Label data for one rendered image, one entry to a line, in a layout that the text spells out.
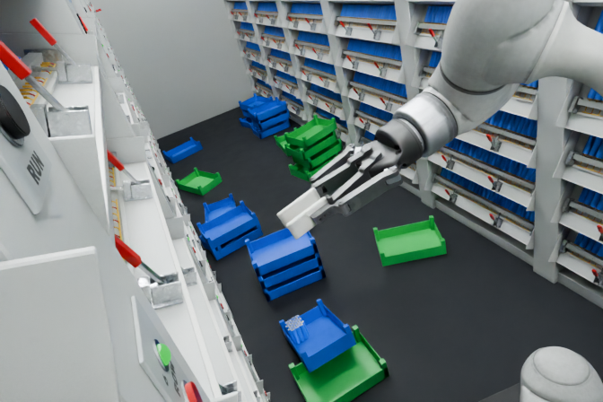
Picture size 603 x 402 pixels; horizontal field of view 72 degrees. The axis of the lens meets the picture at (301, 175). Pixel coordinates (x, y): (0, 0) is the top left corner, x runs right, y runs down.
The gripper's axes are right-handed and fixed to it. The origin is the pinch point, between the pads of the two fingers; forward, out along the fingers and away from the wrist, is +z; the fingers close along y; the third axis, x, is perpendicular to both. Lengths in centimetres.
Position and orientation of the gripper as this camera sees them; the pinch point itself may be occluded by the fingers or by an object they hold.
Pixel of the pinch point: (304, 213)
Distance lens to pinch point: 62.1
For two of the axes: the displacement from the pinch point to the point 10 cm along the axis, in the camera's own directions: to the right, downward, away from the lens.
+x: -4.3, -7.4, -5.2
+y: -4.1, -3.5, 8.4
